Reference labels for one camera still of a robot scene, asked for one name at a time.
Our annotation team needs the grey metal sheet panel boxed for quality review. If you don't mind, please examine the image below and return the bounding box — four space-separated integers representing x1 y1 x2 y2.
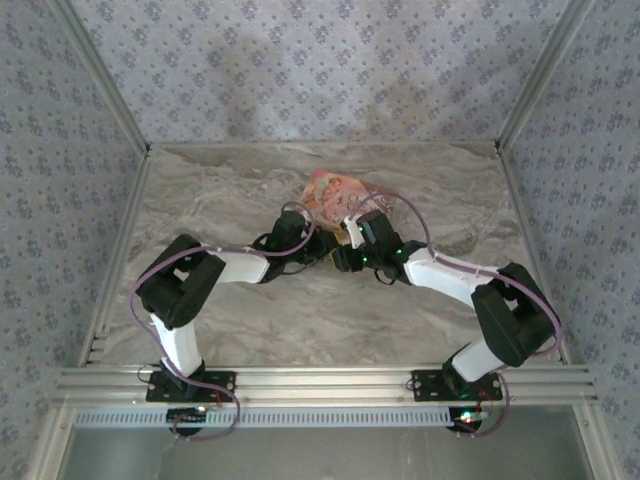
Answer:
62 427 596 480

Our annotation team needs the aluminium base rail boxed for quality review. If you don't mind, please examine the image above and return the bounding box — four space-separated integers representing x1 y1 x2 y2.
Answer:
55 364 600 407

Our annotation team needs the aluminium frame post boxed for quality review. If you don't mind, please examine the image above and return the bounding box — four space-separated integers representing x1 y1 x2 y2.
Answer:
49 0 152 156
493 0 599 154

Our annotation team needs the small controller board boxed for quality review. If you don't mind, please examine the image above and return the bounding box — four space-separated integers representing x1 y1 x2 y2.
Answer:
449 407 489 429
167 407 209 426

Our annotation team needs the aluminium table side rail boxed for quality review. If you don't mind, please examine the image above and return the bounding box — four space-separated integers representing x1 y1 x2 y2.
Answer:
77 149 154 369
498 147 571 364

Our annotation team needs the white slotted cable duct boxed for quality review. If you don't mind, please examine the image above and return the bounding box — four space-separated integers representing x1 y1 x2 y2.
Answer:
72 405 484 430

